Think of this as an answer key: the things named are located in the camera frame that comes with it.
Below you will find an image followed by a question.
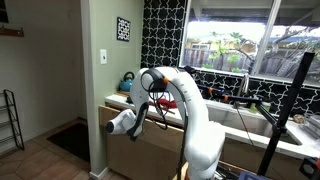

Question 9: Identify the light wooden drawer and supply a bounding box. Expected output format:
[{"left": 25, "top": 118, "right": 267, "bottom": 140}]
[{"left": 98, "top": 105, "right": 185, "bottom": 151}]

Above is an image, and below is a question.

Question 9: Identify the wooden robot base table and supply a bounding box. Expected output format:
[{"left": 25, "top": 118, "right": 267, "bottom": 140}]
[{"left": 172, "top": 162, "right": 190, "bottom": 180}]

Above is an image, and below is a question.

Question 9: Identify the teal blue kettle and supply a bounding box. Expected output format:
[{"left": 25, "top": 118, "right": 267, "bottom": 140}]
[{"left": 119, "top": 71, "right": 135, "bottom": 93}]

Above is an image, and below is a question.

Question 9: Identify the wooden board under kettle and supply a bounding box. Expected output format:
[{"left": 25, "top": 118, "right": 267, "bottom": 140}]
[{"left": 115, "top": 90, "right": 132, "bottom": 98}]

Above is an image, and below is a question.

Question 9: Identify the black bar with orange clamps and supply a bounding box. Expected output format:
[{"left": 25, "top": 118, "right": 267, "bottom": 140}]
[{"left": 182, "top": 65, "right": 279, "bottom": 126}]

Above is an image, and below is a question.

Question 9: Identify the metal kitchen faucet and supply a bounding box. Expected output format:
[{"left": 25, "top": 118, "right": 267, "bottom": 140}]
[{"left": 237, "top": 73, "right": 252, "bottom": 98}]

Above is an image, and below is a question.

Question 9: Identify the large kitchen window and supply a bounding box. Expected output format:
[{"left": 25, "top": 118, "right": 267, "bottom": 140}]
[{"left": 179, "top": 0, "right": 320, "bottom": 87}]

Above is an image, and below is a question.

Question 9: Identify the kitchen sink basin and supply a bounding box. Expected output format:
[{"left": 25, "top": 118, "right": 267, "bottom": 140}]
[{"left": 205, "top": 105, "right": 303, "bottom": 147}]

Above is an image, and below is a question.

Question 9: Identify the dark floor mat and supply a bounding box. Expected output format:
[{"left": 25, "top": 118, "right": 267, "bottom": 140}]
[{"left": 46, "top": 122, "right": 91, "bottom": 163}]

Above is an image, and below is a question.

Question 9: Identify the black metal shoe rack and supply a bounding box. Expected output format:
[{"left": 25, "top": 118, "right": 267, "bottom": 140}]
[{"left": 0, "top": 89, "right": 25, "bottom": 152}]

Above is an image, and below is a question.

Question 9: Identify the grey dish rack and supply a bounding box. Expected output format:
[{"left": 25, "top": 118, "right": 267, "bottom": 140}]
[{"left": 293, "top": 113, "right": 320, "bottom": 138}]

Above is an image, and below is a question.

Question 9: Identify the black orange device box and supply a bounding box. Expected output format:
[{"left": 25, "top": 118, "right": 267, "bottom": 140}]
[{"left": 299, "top": 156, "right": 320, "bottom": 180}]

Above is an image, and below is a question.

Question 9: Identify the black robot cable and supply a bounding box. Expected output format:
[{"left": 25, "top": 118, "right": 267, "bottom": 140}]
[{"left": 140, "top": 68, "right": 172, "bottom": 131}]

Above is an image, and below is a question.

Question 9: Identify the white light switch plate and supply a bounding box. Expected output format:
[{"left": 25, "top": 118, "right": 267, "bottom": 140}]
[{"left": 99, "top": 49, "right": 108, "bottom": 65}]

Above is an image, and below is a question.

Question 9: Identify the black white patterned wall tile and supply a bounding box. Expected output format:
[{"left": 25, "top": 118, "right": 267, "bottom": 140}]
[{"left": 116, "top": 16, "right": 131, "bottom": 43}]

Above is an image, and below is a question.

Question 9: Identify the black camera stand pole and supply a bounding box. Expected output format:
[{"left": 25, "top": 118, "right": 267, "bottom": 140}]
[{"left": 257, "top": 51, "right": 316, "bottom": 178}]

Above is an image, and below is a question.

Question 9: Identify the wooden wall coat rail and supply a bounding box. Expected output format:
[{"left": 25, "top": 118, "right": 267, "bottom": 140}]
[{"left": 0, "top": 27, "right": 25, "bottom": 38}]

